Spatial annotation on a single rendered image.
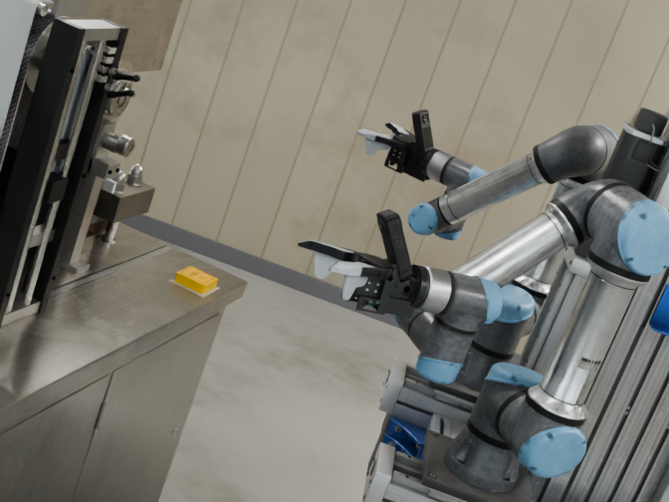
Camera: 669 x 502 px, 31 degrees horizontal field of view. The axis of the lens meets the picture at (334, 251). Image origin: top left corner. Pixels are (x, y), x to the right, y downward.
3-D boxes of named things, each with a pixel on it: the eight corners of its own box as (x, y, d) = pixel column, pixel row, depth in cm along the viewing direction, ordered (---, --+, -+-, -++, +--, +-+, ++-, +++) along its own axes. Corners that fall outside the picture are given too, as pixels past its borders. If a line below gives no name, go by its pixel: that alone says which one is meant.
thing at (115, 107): (108, 122, 233) (113, 87, 230) (99, 118, 234) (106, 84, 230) (127, 112, 240) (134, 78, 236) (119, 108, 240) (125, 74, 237)
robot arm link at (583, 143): (598, 164, 260) (414, 248, 284) (613, 162, 269) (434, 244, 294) (577, 116, 261) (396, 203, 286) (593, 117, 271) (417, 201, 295)
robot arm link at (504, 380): (509, 416, 242) (534, 358, 238) (540, 452, 230) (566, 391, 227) (459, 408, 237) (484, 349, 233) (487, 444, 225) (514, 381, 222)
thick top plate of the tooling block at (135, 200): (112, 223, 252) (120, 197, 250) (-43, 150, 261) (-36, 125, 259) (147, 212, 267) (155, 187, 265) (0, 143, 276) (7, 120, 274)
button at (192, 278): (201, 295, 251) (205, 285, 250) (173, 282, 252) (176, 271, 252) (215, 288, 257) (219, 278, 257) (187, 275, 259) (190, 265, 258)
